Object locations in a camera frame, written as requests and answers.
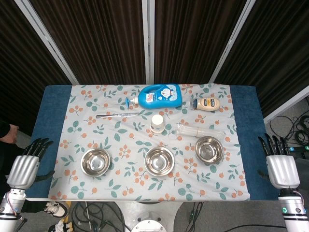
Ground white yellow black sneaker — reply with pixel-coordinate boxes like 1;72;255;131
47;220;74;232

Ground blue pump detergent bottle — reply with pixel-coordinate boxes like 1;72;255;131
125;83;183;111

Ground dark ribbed partition panel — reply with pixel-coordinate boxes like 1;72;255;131
216;0;309;118
154;0;246;84
30;0;147;85
0;0;73;126

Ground black floor cable bundle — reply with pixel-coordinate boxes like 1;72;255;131
268;113;309;147

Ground upside-down white paper cup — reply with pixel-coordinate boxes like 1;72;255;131
149;114;166;135

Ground steel bowl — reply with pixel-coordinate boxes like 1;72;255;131
195;136;225;164
80;148;111;178
144;146;175;176

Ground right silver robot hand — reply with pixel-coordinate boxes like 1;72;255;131
257;133;301;189

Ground bystander bare hand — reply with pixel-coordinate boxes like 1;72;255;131
0;124;19;145

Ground floral print tablecloth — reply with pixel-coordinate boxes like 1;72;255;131
48;83;251;203

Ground white partition frame post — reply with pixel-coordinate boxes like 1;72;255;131
14;0;80;85
141;0;155;85
209;0;257;84

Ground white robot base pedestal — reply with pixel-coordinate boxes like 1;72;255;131
115;201;185;232

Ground white partition frame rail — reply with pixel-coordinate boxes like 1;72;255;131
263;85;309;124

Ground blue table cover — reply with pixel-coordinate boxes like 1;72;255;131
25;84;283;201

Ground steel table knife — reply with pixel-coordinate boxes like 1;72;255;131
96;111;140;119

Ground mayonnaise squeeze bottle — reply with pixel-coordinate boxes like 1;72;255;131
190;97;222;112

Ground black cables under table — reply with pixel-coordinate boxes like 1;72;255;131
69;202;132;232

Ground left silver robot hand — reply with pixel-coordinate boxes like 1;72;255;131
6;137;56;190

